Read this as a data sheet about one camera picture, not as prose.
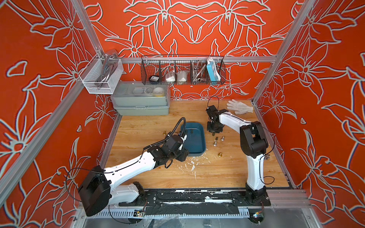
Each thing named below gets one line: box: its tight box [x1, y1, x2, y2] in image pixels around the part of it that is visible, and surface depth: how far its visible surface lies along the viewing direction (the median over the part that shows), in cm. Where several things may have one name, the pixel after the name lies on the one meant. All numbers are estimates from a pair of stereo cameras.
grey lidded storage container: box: [111, 81, 171, 116], surface depth 103 cm
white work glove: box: [226, 99, 254, 115], surface depth 116 cm
